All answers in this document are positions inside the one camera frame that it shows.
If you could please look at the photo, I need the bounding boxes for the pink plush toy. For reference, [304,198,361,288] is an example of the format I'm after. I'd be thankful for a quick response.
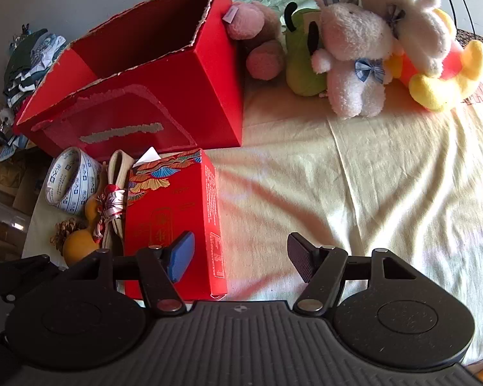
[224,1,287,81]

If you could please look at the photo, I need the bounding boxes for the green plush toy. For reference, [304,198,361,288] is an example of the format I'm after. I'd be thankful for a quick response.
[284,2,331,97]

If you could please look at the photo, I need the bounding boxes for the red patterned tissue box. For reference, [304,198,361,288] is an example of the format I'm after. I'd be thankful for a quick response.
[124,147,229,300]

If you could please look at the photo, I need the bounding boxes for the beige strap bundle with ribbon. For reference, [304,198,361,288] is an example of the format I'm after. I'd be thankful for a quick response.
[94,149,135,256]

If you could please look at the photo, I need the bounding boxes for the printed white tape roll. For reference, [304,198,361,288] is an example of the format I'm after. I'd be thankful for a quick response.
[44,147,101,215]

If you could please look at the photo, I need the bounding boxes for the yellow-brown gourd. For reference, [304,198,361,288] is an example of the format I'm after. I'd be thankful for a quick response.
[62,195,104,267]

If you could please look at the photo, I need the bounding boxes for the black cable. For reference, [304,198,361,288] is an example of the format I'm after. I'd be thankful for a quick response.
[430,0,480,38]

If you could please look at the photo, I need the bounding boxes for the brown cardboard box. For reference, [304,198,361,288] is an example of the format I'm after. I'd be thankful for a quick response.
[0,88,39,250]

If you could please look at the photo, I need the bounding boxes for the white plush with blue bow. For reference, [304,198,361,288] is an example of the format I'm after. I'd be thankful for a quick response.
[308,0,403,120]

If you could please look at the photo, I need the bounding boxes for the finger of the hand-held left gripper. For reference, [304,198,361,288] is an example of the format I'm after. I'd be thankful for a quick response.
[0,254,51,303]

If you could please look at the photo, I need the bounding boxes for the yellow and red plush toy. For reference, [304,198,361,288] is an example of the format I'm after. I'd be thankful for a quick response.
[386,8,483,113]

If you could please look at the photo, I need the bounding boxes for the white plush with plaid ears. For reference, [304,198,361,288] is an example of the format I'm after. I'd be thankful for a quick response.
[340,0,452,78]

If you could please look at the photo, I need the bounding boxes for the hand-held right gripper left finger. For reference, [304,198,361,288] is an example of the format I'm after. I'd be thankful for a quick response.
[70,231,196,317]

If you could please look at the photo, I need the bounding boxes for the brown pine cone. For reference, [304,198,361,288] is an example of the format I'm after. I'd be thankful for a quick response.
[50,217,88,256]

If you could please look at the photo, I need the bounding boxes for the cream bed sheet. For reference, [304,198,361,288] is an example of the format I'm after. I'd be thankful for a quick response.
[22,71,483,367]

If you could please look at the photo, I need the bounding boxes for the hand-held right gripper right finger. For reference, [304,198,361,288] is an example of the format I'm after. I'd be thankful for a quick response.
[287,232,420,317]

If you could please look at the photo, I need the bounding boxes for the pile of folded clothes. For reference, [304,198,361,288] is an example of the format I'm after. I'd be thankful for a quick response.
[2,28,69,110]

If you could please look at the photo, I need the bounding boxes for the red cardboard box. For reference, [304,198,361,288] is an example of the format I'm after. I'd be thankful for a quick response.
[13,0,244,160]

